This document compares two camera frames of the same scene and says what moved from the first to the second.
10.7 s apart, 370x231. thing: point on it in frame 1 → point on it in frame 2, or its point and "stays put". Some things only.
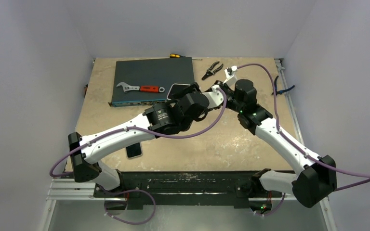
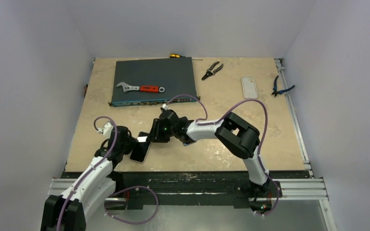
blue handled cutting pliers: (280, 92) stays put
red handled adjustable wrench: (146, 89) stays put
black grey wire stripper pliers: (209, 72) stays put
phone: (176, 88) → (249, 86)
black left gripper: (181, 95) → (132, 142)
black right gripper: (218, 87) → (156, 130)
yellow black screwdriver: (171, 56) stays put
